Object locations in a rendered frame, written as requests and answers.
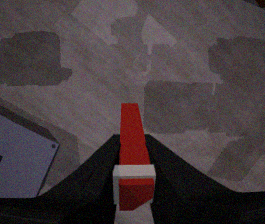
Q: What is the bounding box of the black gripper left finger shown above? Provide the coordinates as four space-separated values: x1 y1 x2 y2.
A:
0 135 121 224

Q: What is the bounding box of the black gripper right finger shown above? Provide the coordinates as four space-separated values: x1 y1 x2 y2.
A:
144 135 265 224

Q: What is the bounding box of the grey sloped panel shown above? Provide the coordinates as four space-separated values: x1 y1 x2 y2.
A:
0 116 60 198

